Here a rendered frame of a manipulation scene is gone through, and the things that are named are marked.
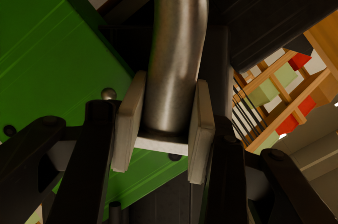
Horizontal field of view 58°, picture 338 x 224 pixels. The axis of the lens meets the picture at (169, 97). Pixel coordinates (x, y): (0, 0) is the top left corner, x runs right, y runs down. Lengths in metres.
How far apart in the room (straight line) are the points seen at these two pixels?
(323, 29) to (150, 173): 0.82
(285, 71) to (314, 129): 6.00
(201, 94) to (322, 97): 4.08
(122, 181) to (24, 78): 0.10
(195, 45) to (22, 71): 0.12
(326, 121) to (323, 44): 8.75
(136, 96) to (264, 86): 3.39
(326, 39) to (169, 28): 0.85
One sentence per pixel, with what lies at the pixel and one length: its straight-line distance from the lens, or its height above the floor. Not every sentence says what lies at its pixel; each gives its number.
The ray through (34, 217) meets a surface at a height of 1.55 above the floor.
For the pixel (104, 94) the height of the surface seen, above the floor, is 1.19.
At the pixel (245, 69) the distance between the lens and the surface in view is 0.26.
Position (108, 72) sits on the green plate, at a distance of 0.21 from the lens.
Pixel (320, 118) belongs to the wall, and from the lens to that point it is 9.66.
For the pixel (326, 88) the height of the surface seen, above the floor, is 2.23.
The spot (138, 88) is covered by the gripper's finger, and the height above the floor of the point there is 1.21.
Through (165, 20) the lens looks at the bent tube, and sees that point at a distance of 0.16.
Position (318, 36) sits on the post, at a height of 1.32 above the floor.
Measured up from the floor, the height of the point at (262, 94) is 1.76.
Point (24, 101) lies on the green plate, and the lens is 0.24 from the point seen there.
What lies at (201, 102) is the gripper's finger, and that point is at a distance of 0.16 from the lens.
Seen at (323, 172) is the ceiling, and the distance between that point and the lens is 7.89.
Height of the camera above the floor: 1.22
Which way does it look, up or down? 1 degrees down
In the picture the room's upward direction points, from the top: 145 degrees clockwise
